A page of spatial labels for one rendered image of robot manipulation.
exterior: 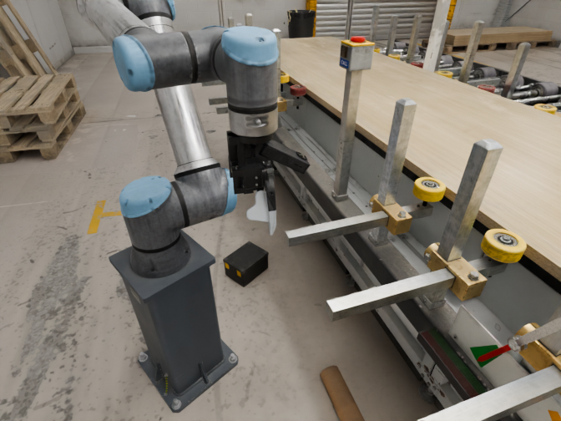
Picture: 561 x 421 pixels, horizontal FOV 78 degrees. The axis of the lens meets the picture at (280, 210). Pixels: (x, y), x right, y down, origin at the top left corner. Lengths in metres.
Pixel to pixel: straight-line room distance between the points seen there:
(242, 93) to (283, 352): 1.27
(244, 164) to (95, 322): 1.43
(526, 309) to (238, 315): 1.20
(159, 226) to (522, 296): 0.97
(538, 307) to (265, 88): 0.80
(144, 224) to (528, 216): 0.99
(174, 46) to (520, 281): 0.93
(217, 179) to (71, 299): 1.25
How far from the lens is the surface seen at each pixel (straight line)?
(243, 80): 0.61
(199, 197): 1.08
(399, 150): 0.94
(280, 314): 1.78
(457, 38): 8.26
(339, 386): 1.51
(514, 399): 0.69
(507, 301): 1.10
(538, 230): 0.99
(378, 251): 1.08
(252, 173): 0.68
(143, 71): 0.67
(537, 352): 0.77
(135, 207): 1.04
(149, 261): 1.15
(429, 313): 0.96
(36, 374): 1.90
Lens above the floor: 1.39
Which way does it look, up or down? 35 degrees down
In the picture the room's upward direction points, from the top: straight up
